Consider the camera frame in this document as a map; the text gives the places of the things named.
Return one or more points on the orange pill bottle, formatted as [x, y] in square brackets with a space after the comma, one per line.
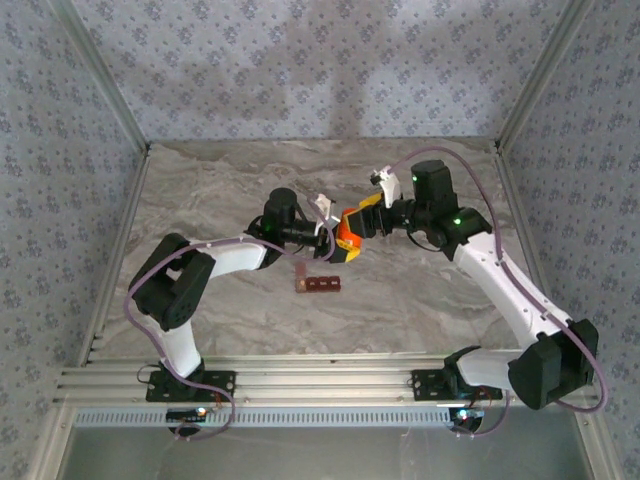
[345, 231]

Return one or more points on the brown pill organizer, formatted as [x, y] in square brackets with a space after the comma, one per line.
[325, 285]

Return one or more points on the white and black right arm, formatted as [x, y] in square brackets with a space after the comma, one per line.
[510, 285]

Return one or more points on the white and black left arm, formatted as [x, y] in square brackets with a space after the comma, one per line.
[182, 350]

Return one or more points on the small controller board green light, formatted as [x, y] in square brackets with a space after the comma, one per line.
[187, 414]
[467, 414]

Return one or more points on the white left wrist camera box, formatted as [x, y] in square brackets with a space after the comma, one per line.
[325, 207]

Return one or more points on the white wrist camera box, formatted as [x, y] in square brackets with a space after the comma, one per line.
[325, 207]
[390, 187]

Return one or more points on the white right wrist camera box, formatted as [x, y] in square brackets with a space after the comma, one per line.
[390, 187]

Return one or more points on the aluminium table side rail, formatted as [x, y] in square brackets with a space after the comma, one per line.
[517, 200]
[131, 210]

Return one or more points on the aluminium mounting rail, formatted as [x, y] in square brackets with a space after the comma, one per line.
[320, 385]

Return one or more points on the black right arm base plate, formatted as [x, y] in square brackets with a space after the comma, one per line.
[430, 385]

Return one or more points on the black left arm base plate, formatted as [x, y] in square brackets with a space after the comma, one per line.
[220, 385]

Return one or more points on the aluminium frame post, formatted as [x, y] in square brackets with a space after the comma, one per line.
[542, 75]
[100, 75]

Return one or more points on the aluminium frame leg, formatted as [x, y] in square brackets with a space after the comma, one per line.
[50, 445]
[595, 445]

